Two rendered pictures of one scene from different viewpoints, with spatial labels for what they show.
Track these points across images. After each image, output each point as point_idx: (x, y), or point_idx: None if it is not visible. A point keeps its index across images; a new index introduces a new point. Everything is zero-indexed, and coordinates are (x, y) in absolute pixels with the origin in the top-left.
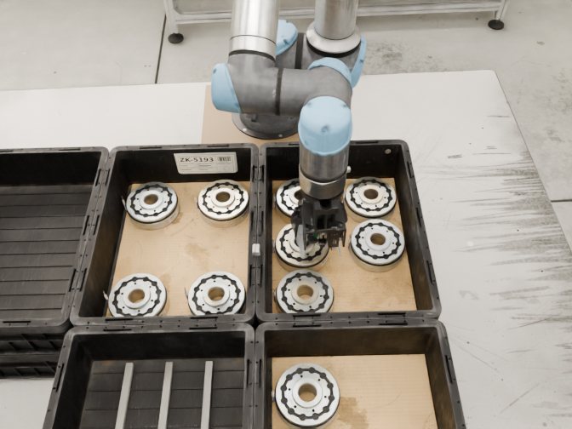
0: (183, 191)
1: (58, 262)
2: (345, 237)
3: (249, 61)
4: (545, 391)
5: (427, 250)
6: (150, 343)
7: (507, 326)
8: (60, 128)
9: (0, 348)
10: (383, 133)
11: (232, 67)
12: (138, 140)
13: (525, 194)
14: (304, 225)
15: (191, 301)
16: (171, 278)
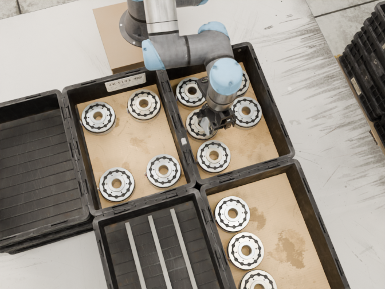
0: (113, 102)
1: (52, 171)
2: (235, 123)
3: (167, 39)
4: (343, 168)
5: (279, 117)
6: (139, 211)
7: (318, 136)
8: None
9: (43, 234)
10: (219, 18)
11: (156, 44)
12: (54, 59)
13: (315, 46)
14: (211, 124)
15: (150, 178)
16: (129, 164)
